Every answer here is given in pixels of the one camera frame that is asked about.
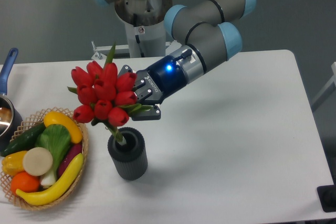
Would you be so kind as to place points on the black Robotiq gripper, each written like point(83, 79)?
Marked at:
point(153, 84)

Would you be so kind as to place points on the red tulip bouquet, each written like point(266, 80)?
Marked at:
point(105, 96)

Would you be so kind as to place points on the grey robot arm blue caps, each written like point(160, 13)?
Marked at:
point(188, 41)

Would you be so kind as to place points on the dark grey ribbed vase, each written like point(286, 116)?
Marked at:
point(130, 159)

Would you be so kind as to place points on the purple sweet potato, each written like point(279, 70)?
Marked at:
point(73, 151)

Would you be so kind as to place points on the yellow squash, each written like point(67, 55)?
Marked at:
point(54, 117)

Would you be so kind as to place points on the green bok choy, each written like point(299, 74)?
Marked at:
point(55, 138)

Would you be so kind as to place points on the woven wicker basket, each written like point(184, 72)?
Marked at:
point(31, 121)

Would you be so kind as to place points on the yellow banana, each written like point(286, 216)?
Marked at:
point(54, 192)

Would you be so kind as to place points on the green cucumber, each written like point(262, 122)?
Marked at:
point(24, 141)

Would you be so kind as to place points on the beige round disc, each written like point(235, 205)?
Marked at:
point(37, 161)

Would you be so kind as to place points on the orange fruit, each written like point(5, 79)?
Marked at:
point(24, 182)

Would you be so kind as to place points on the yellow bell pepper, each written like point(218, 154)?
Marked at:
point(13, 164)

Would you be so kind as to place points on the black device at table edge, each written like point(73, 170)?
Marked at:
point(327, 197)

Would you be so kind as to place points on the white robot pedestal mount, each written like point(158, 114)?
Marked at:
point(144, 41)

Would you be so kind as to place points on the blue handled saucepan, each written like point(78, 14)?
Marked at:
point(10, 117)

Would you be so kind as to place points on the white frame at right edge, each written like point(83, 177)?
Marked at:
point(324, 92)

